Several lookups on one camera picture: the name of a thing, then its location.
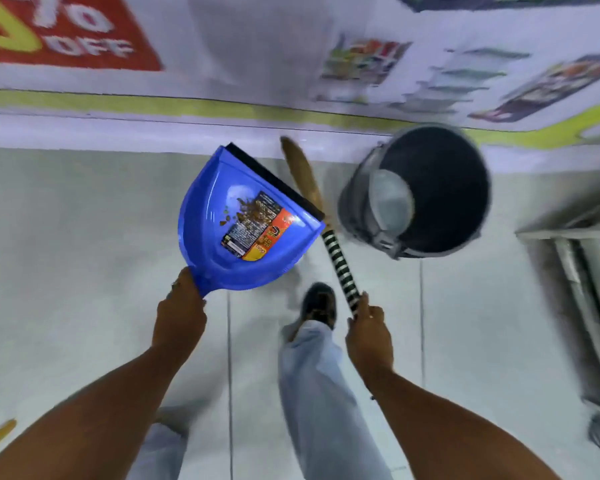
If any person's black right shoe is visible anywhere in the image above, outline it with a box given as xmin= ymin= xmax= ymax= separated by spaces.
xmin=300 ymin=282 xmax=338 ymax=329

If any grey metal trash bin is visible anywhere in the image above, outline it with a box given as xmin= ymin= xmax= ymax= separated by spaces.
xmin=337 ymin=124 xmax=492 ymax=260

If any person's left leg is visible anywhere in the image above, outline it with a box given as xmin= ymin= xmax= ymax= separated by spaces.
xmin=125 ymin=400 xmax=206 ymax=480

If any person's leg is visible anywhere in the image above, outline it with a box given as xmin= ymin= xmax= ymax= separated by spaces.
xmin=125 ymin=400 xmax=206 ymax=480
xmin=278 ymin=319 xmax=396 ymax=480

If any blue plastic dustpan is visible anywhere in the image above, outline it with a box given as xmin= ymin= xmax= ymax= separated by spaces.
xmin=177 ymin=142 xmax=327 ymax=298

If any printed advertising banner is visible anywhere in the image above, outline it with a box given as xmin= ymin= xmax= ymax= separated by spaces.
xmin=0 ymin=0 xmax=600 ymax=150

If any grey metal trolley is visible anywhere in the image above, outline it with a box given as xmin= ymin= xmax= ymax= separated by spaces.
xmin=515 ymin=182 xmax=600 ymax=453

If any person's right hand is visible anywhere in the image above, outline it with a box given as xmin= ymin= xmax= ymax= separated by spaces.
xmin=345 ymin=292 xmax=395 ymax=383

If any brown dirt debris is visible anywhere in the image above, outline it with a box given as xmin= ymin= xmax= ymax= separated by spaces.
xmin=221 ymin=197 xmax=271 ymax=228

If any person's left hand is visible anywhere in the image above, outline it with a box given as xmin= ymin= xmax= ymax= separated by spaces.
xmin=151 ymin=267 xmax=208 ymax=353

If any broom with striped handle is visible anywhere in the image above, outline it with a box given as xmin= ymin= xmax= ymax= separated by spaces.
xmin=279 ymin=136 xmax=363 ymax=317

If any person's right leg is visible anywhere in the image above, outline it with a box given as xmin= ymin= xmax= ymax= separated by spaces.
xmin=278 ymin=319 xmax=396 ymax=480

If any person's right forearm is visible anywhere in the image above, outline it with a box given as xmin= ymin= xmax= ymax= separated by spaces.
xmin=366 ymin=367 xmax=563 ymax=480

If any person's left forearm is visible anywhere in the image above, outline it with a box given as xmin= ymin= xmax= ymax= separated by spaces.
xmin=0 ymin=345 xmax=197 ymax=480

